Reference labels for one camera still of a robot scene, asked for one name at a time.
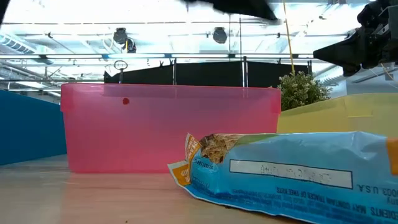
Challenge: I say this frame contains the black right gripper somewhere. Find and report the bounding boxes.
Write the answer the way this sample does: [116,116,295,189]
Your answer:
[313,0,398,77]

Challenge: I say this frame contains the blue orange granola bar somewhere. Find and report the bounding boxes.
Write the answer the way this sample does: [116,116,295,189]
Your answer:
[167,131,398,224]

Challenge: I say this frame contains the black round ceiling fixture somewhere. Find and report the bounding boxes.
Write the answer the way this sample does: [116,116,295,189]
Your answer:
[113,27,129,45]
[212,26,229,45]

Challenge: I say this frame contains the small green potted plant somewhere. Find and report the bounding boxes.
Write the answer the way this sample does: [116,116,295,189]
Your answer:
[277,70,332,112]

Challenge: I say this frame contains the yellow translucent plastic bin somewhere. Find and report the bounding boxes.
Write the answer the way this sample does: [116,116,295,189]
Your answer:
[276,92,398,139]

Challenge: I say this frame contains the black backdrop panel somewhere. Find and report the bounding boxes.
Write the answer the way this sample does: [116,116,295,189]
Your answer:
[103,60,313,88]

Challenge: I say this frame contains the red translucent plastic bin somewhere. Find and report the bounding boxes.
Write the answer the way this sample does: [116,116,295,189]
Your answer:
[59,82,282,174]

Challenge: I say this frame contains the dark blue plastic bin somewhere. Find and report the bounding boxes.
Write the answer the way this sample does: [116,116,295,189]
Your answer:
[0,89,68,167]

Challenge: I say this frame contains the yellow hanging cable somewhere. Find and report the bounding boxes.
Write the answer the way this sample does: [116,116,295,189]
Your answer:
[282,0,296,76]

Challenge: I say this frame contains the metal ring post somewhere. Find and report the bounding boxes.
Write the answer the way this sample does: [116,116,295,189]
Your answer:
[113,59,129,84]

